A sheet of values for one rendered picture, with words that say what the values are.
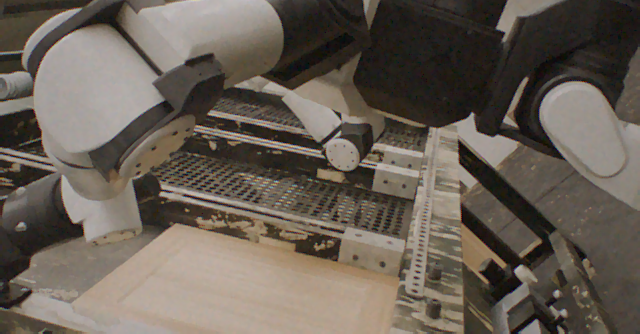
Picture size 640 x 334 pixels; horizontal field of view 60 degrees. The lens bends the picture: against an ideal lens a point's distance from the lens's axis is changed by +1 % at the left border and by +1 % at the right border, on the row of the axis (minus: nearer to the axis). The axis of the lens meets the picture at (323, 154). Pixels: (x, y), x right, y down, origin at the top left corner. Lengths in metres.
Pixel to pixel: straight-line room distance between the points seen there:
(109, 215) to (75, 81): 0.26
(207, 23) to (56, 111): 0.14
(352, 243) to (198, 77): 0.72
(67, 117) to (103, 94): 0.04
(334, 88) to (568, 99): 0.32
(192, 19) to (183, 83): 0.07
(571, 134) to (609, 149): 0.05
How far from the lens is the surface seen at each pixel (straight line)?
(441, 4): 0.80
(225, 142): 1.73
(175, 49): 0.48
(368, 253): 1.13
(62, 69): 0.48
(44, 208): 0.75
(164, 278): 1.04
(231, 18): 0.54
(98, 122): 0.47
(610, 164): 0.86
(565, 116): 0.84
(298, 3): 0.65
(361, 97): 0.81
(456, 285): 1.10
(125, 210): 0.71
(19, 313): 0.93
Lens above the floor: 1.17
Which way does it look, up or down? level
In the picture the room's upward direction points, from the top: 47 degrees counter-clockwise
